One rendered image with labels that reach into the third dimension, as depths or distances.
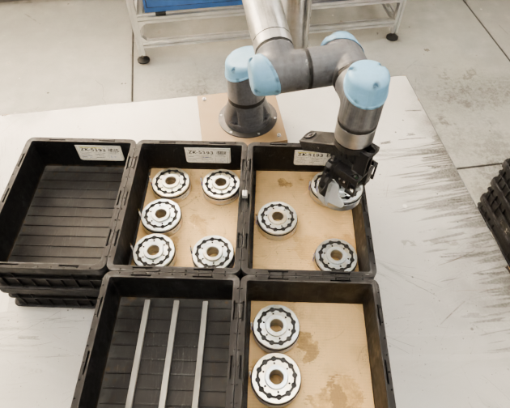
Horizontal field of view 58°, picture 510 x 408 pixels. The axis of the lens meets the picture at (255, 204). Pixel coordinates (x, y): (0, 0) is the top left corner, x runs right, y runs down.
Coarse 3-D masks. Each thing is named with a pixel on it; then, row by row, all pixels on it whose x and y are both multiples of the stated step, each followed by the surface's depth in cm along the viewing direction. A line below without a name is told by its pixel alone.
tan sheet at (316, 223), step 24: (264, 192) 126; (288, 192) 126; (312, 216) 121; (336, 216) 121; (264, 240) 117; (288, 240) 117; (312, 240) 117; (264, 264) 113; (288, 264) 113; (312, 264) 113
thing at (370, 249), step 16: (256, 144) 123; (272, 144) 123; (288, 144) 123; (368, 224) 108; (368, 240) 107; (368, 256) 103; (256, 272) 101; (272, 272) 100; (288, 272) 100; (304, 272) 100; (320, 272) 100; (336, 272) 100; (352, 272) 100; (368, 272) 100
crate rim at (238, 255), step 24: (144, 144) 124; (168, 144) 123; (192, 144) 123; (216, 144) 123; (240, 144) 123; (240, 168) 118; (240, 192) 114; (120, 216) 109; (240, 216) 109; (240, 240) 105; (240, 264) 102
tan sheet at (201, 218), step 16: (192, 176) 129; (192, 192) 126; (192, 208) 123; (208, 208) 123; (224, 208) 123; (192, 224) 120; (208, 224) 120; (224, 224) 120; (176, 240) 117; (192, 240) 117; (176, 256) 114
